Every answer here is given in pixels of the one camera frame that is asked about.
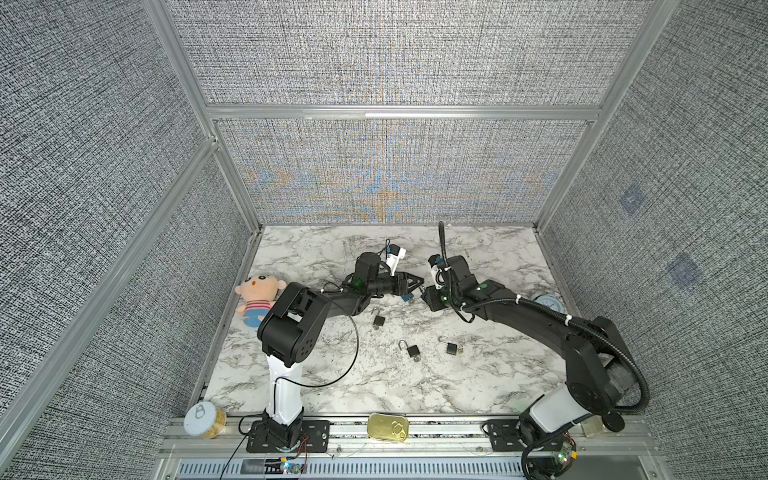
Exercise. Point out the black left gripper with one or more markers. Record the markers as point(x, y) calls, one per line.
point(400, 286)

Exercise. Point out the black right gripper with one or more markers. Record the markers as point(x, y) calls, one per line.
point(430, 297)

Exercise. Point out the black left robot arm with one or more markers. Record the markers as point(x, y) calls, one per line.
point(292, 328)

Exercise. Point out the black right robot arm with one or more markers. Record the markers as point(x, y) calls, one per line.
point(602, 378)

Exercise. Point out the black padlock open shackle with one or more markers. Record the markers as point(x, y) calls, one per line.
point(412, 351)

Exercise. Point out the light blue alarm clock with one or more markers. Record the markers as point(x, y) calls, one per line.
point(550, 301)

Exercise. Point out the gold sardine tin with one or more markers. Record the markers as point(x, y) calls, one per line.
point(387, 427)

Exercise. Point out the plush doll toy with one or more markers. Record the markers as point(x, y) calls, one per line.
point(258, 295)

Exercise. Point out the small bottle black cap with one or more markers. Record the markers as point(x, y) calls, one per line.
point(599, 425)

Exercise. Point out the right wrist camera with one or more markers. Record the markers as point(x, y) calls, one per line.
point(436, 267)

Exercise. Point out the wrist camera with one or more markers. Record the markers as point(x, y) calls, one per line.
point(436, 267)
point(393, 255)

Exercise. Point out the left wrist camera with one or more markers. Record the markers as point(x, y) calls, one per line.
point(393, 255)

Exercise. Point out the aluminium front rail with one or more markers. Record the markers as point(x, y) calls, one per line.
point(429, 435)

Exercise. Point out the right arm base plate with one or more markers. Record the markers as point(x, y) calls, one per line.
point(514, 435)

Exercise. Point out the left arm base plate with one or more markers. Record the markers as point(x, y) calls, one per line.
point(312, 435)

